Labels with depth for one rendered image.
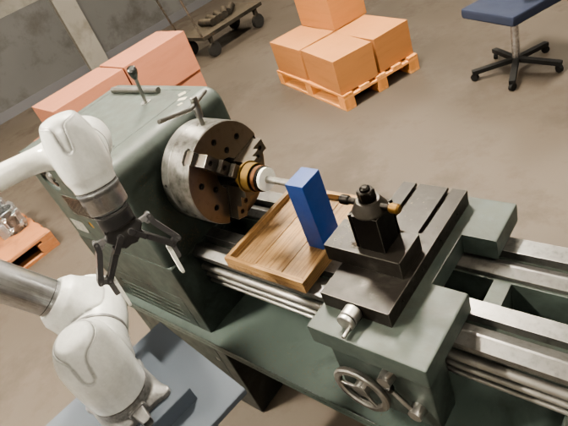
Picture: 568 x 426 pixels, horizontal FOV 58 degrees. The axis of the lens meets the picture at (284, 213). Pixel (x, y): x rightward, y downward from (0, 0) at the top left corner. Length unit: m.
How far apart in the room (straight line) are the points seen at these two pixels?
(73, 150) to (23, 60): 6.85
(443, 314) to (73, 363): 0.83
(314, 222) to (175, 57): 3.15
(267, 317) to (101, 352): 0.70
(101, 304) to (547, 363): 1.06
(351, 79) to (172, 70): 1.44
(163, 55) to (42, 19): 3.87
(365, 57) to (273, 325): 2.66
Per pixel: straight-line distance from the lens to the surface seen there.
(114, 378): 1.32
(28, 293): 1.43
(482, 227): 1.33
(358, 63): 3.99
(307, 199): 1.31
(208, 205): 1.50
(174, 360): 1.56
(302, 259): 1.43
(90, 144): 1.06
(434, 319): 1.14
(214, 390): 1.43
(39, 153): 1.23
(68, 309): 1.43
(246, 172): 1.43
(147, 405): 1.41
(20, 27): 7.88
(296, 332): 1.72
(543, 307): 1.33
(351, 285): 1.19
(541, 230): 2.67
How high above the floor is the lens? 1.82
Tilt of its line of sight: 35 degrees down
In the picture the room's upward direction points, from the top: 23 degrees counter-clockwise
